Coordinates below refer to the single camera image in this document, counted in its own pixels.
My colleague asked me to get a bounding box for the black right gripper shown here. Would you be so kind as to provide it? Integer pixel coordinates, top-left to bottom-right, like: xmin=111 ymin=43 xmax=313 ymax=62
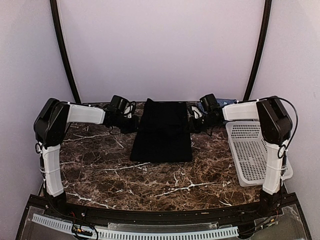
xmin=184 ymin=113 xmax=218 ymax=133

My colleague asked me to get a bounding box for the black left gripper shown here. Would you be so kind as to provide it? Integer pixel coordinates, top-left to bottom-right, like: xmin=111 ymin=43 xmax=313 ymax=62
xmin=114 ymin=113 xmax=143 ymax=134

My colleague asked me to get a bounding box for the blue checkered shirt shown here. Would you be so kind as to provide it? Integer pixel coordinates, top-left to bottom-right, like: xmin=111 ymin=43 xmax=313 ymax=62
xmin=216 ymin=98 xmax=237 ymax=107

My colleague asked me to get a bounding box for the black garment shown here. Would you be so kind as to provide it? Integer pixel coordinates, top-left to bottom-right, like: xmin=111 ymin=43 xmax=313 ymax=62
xmin=129 ymin=98 xmax=193 ymax=163

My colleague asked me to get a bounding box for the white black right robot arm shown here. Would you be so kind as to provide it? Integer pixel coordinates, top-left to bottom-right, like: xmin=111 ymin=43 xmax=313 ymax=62
xmin=188 ymin=94 xmax=298 ymax=217

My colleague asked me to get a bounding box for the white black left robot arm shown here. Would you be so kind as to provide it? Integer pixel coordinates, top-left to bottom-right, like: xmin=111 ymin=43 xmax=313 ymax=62
xmin=33 ymin=95 xmax=139 ymax=218

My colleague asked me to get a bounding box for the white plastic laundry basket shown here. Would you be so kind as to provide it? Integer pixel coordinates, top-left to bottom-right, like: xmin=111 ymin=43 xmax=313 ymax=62
xmin=225 ymin=121 xmax=294 ymax=188

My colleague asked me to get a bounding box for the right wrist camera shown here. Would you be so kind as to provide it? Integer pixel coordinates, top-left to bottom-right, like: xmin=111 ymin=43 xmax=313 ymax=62
xmin=188 ymin=105 xmax=204 ymax=119

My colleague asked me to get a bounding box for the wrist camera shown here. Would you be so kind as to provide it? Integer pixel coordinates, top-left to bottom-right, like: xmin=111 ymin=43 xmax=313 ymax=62
xmin=188 ymin=105 xmax=204 ymax=119
xmin=123 ymin=101 xmax=137 ymax=119

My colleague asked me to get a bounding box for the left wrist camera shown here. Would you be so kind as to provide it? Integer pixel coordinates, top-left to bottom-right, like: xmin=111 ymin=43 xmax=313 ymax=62
xmin=123 ymin=101 xmax=137 ymax=119

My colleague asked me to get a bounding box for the black front table rail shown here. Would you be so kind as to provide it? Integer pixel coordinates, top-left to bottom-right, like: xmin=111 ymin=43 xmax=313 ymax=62
xmin=49 ymin=199 xmax=277 ymax=225

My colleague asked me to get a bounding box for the white slotted cable duct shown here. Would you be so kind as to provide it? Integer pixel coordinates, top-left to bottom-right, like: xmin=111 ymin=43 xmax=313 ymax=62
xmin=31 ymin=213 xmax=239 ymax=240

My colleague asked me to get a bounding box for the black left corner post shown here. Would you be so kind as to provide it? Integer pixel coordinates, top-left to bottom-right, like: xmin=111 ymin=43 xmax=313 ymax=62
xmin=49 ymin=0 xmax=81 ymax=104

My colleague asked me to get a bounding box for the black corner post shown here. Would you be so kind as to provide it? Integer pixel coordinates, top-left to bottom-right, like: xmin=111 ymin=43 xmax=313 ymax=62
xmin=49 ymin=0 xmax=81 ymax=104
xmin=242 ymin=0 xmax=272 ymax=101

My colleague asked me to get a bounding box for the black right corner post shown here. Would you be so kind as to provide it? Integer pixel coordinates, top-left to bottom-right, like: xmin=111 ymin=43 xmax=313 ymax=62
xmin=242 ymin=0 xmax=272 ymax=101

